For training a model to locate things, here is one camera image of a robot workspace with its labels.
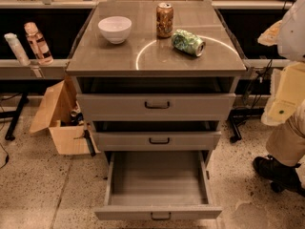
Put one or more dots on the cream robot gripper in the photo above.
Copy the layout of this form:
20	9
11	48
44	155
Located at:
293	35

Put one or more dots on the grey bottom drawer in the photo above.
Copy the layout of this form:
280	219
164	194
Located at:
158	186

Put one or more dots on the grey drawer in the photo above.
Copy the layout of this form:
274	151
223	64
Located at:
153	99
155	135
158	186

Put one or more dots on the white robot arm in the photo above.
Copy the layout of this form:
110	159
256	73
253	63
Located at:
296	13

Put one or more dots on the grey drawer cabinet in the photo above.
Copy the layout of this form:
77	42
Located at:
142	54

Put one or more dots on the grey middle drawer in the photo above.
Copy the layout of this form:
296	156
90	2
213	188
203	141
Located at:
155	135

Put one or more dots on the grey top drawer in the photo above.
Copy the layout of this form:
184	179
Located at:
153	99

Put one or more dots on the black stand right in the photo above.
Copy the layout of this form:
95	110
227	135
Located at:
249	91

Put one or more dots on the khaki trouser leg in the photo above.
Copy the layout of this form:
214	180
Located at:
287	141

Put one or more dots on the black shoe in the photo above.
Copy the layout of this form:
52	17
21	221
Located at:
282	177

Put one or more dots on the green soda can lying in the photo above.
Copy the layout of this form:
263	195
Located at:
188	42

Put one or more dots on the upright brown soda can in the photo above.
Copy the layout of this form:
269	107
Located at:
164	20

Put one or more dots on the white ceramic bowl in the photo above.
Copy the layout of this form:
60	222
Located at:
115	29

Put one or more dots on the black tool by box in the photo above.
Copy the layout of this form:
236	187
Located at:
87	136

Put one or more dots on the pink clear bottle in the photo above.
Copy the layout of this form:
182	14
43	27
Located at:
38	44

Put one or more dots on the white spray bottle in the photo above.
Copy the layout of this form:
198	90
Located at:
17	48

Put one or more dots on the black stand leg left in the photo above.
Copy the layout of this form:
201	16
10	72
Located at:
14	116

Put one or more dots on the grey side shelf left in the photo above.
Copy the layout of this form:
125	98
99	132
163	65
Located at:
11	69

